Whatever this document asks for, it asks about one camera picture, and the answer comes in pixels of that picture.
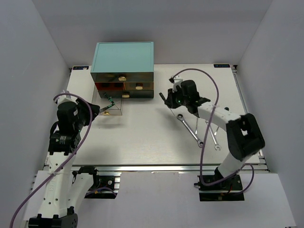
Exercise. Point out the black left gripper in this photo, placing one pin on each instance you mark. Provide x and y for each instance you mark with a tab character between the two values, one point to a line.
79	104

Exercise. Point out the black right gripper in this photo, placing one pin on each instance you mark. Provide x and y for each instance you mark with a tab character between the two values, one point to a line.
169	100

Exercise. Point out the small black green precision screwdriver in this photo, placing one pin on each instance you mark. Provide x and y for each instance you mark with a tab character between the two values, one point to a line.
110	99

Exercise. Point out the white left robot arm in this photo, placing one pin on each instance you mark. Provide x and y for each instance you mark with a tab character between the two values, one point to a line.
65	188

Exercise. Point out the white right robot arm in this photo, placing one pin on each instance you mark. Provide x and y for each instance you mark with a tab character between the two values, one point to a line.
244	136

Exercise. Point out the teal drawer cabinet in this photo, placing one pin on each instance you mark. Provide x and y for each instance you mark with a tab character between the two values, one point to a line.
121	57

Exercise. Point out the large ratchet combination wrench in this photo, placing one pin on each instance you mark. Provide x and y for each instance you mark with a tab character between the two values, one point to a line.
181	118

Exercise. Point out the small combination wrench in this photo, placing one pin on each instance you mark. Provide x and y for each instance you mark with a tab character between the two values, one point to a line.
213	136

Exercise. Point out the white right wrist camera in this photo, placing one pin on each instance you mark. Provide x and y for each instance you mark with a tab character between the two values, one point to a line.
176	81

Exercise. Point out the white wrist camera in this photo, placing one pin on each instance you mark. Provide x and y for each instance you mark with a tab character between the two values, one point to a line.
61	97
176	81

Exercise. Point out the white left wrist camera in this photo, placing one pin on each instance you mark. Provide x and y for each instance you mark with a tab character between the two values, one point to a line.
61	97

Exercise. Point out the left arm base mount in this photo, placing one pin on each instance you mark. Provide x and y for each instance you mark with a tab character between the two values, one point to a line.
103	186

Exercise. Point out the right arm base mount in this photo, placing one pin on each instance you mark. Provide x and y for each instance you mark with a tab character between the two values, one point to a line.
225	191

